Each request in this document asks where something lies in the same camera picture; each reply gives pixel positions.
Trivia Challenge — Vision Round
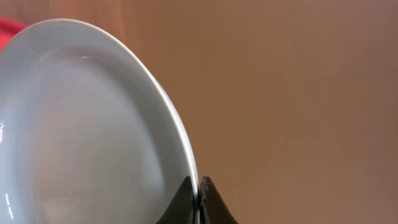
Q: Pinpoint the red plastic serving tray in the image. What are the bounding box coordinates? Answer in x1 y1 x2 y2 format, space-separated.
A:
0 17 27 49

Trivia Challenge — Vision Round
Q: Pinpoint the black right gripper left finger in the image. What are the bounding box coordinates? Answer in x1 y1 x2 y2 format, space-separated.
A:
156 176 195 224

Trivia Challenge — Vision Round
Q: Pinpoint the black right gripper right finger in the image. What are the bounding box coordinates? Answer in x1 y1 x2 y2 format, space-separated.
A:
200 176 238 224

